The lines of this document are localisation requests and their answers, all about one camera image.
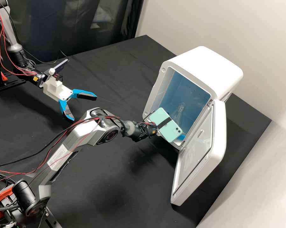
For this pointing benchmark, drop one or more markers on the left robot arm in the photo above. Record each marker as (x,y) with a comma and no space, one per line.
(13,45)

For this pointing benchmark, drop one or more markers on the incubator door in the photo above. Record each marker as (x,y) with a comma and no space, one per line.
(199,154)

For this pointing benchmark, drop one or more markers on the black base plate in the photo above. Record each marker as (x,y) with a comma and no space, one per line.
(7,83)

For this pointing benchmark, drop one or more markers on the right wrist camera phone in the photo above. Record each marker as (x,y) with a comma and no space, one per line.
(165,124)

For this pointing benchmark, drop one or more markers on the wrist camera phone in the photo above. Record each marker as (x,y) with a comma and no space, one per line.
(165,124)
(62,64)

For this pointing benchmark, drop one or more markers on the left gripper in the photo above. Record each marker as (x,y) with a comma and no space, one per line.
(56,89)

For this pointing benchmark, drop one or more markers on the left wrist camera phone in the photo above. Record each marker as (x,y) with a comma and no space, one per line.
(62,64)

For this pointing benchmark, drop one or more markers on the clear flask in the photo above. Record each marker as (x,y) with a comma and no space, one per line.
(181,109)

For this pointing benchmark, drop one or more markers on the white incubator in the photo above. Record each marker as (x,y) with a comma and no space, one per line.
(204,69)

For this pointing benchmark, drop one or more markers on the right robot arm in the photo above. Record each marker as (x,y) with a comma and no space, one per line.
(69,145)

